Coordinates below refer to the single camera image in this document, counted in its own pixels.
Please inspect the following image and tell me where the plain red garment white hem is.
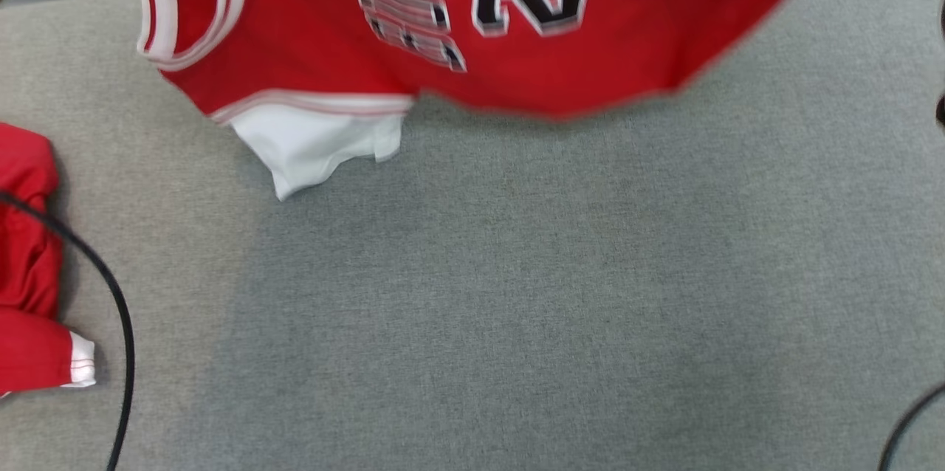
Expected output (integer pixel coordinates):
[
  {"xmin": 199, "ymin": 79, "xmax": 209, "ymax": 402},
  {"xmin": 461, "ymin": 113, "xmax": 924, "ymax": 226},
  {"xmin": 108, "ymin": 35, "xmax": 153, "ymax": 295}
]
[{"xmin": 0, "ymin": 122, "xmax": 97, "ymax": 399}]

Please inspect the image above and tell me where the red basketball jersey number 23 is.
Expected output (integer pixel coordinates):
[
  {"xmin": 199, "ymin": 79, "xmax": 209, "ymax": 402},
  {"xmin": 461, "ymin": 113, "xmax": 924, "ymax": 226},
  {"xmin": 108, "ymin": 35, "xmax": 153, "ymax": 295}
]
[{"xmin": 126, "ymin": 0, "xmax": 836, "ymax": 203}]

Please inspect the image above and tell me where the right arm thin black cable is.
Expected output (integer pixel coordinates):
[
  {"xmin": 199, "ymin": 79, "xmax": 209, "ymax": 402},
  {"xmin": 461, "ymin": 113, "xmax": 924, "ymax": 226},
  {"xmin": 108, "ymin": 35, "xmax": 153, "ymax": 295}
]
[{"xmin": 877, "ymin": 381, "xmax": 945, "ymax": 471}]

